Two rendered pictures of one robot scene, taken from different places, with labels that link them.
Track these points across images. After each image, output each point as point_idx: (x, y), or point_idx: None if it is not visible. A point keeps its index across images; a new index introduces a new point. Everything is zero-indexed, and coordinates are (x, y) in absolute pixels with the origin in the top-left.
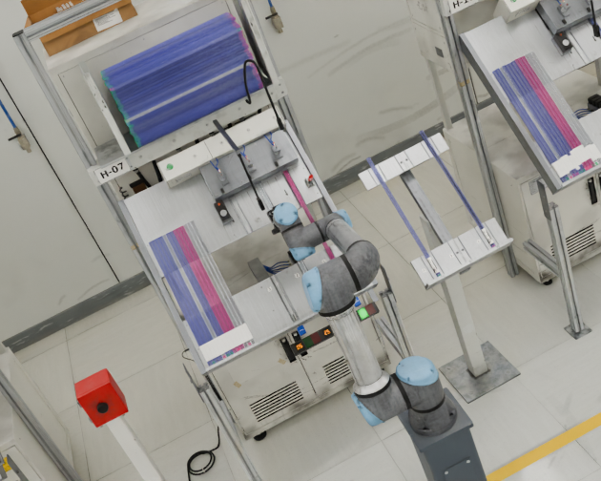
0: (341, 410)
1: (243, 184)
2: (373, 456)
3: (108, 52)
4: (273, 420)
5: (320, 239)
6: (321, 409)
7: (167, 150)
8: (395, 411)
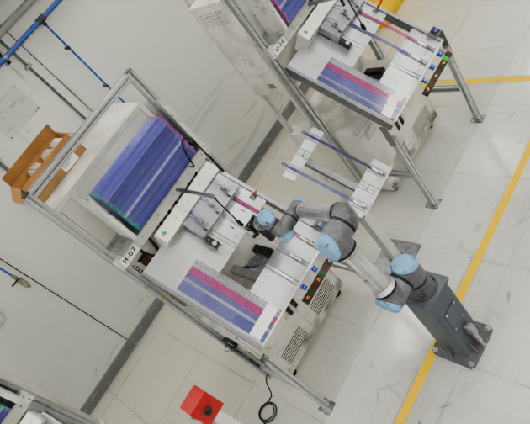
0: (331, 328)
1: (216, 219)
2: (373, 341)
3: (85, 180)
4: (297, 357)
5: (294, 221)
6: (319, 334)
7: (156, 223)
8: (407, 295)
